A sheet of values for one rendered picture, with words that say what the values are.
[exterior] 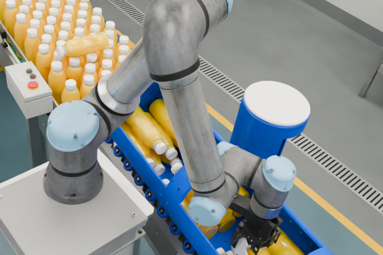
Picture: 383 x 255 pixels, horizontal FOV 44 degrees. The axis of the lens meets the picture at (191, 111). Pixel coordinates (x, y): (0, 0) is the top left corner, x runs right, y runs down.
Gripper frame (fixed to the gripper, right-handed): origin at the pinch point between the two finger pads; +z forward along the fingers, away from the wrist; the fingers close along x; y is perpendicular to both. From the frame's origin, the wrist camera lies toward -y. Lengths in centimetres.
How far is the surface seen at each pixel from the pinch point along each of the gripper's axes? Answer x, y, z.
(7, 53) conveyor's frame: -17, -140, 22
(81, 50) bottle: -1, -98, -2
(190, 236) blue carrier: -8.9, -10.9, 2.8
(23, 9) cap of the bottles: -8, -140, 2
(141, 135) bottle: -3.1, -48.7, -0.9
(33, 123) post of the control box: -24, -92, 22
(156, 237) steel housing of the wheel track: -7.7, -26.7, 24.8
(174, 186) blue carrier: -7.2, -23.4, -4.7
